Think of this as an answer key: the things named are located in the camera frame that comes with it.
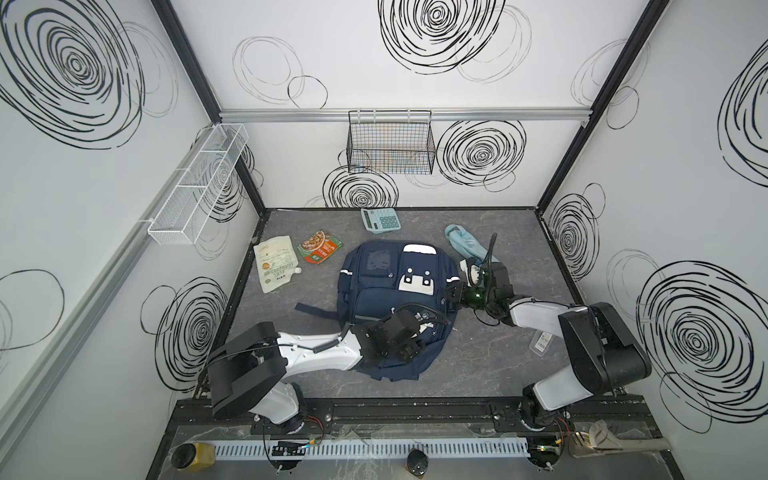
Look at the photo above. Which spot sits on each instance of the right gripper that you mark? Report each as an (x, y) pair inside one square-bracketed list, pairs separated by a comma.
[(459, 287)]

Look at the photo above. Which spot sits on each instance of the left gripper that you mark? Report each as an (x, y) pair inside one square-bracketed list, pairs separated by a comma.
[(411, 346)]

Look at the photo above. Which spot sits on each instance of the light blue fabric pouch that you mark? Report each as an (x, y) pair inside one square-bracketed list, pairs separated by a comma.
[(465, 244)]

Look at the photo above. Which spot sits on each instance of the navy blue student backpack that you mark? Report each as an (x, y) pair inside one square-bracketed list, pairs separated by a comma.
[(379, 276)]

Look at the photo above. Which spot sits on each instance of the teal calculator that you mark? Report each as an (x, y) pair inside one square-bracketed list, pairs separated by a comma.
[(380, 220)]

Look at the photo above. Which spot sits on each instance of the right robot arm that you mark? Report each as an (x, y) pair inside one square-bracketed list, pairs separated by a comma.
[(603, 354)]

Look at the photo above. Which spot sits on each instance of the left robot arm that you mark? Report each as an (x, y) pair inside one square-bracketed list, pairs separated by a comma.
[(250, 374)]

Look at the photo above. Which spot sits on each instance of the clear plastic pencil case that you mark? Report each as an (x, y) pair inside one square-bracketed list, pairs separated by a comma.
[(541, 342)]

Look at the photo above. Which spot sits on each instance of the orange green snack packet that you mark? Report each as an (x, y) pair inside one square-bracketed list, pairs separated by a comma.
[(319, 247)]

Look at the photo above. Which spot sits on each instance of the black round knob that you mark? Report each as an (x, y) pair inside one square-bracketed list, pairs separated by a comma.
[(417, 463)]

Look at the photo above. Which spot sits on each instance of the white cream food pouch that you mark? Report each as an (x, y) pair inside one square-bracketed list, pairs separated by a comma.
[(276, 262)]

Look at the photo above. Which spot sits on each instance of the yellow black cylinder object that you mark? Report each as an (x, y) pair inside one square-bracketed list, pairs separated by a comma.
[(193, 457)]

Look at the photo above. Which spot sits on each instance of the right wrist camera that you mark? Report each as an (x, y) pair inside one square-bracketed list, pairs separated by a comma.
[(473, 271)]

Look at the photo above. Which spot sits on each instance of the white slotted cable duct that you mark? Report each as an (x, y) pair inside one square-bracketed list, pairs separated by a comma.
[(354, 449)]

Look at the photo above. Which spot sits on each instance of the black wire wall basket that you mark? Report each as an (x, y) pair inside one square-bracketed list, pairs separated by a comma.
[(390, 141)]

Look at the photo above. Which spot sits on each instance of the white wire wall shelf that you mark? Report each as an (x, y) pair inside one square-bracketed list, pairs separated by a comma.
[(191, 203)]

